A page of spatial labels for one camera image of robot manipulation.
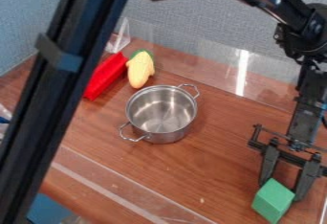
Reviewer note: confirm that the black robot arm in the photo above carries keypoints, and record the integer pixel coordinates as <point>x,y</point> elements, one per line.
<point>70,50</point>

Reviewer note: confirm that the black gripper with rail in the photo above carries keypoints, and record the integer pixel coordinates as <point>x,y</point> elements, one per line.
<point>298,139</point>

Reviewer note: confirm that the clear acrylic back barrier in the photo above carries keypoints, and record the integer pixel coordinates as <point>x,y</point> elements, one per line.
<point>243,73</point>

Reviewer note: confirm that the clear acrylic corner bracket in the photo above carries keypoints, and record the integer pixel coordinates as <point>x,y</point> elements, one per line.
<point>119,40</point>

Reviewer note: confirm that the metal pot with handles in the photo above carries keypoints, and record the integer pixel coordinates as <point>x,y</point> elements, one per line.
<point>161,113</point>

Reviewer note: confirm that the clear acrylic barrier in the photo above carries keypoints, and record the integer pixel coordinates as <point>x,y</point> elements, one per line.
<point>107,197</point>
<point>243,73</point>

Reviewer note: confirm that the clear acrylic front barrier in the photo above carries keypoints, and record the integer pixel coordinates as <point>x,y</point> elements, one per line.
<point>107,197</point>

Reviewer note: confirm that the clear acrylic left bracket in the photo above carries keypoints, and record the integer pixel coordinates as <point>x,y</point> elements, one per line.
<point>6,116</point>

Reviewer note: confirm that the red block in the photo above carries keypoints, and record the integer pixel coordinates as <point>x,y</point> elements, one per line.
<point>107,72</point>

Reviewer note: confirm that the green block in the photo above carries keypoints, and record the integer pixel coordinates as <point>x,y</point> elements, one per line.
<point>273,200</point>

